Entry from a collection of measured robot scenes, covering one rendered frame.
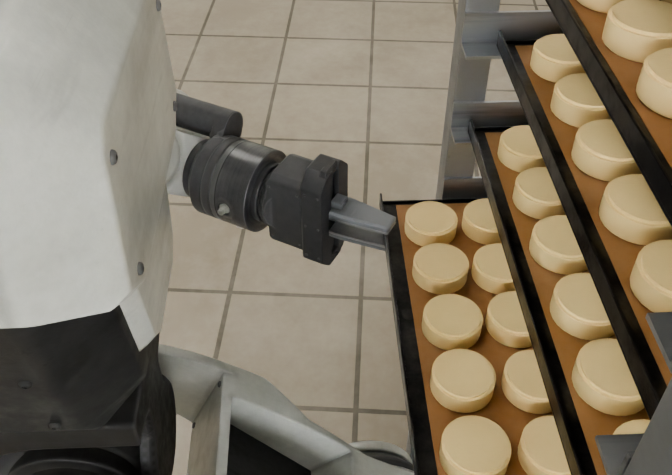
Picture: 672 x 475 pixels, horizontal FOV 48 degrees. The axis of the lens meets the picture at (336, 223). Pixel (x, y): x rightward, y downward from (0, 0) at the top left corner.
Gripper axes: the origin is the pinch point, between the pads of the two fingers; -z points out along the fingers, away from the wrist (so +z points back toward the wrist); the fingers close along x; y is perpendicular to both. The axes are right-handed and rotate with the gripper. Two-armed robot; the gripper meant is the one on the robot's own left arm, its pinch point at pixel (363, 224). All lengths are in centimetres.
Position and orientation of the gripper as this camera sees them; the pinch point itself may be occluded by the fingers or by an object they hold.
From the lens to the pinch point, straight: 73.5
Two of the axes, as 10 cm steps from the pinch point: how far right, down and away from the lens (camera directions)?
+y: 4.7, -5.9, 6.6
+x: 0.0, -7.4, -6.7
